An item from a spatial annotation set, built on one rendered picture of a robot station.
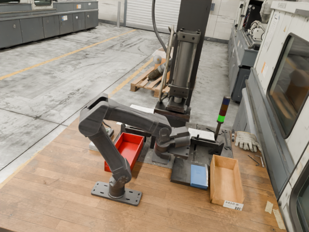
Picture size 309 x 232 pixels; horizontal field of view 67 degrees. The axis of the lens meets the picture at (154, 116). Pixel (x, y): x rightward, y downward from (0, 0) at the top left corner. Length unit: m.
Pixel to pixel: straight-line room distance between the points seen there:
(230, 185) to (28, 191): 0.86
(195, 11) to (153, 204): 0.82
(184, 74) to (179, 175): 0.46
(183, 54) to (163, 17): 9.45
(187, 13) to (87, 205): 0.89
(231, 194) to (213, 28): 9.43
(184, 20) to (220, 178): 0.74
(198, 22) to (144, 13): 9.63
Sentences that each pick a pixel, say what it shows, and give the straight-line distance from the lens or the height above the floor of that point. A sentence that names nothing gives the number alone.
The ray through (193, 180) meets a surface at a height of 0.92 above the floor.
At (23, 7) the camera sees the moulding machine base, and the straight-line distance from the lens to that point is 6.84.
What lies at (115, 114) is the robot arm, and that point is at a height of 1.29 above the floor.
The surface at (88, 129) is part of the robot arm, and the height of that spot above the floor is 1.25.
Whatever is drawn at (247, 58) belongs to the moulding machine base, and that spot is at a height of 0.84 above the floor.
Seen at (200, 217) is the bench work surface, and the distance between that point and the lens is 1.00.
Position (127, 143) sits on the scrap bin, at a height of 0.91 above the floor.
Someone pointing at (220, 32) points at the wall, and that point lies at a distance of 10.31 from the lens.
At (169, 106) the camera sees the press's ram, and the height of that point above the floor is 1.17.
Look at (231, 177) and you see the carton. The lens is 1.21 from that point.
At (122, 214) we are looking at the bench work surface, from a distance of 0.96.
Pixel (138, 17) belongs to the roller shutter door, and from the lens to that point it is 10.78.
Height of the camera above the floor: 1.66
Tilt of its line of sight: 29 degrees down
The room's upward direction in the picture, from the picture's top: 8 degrees clockwise
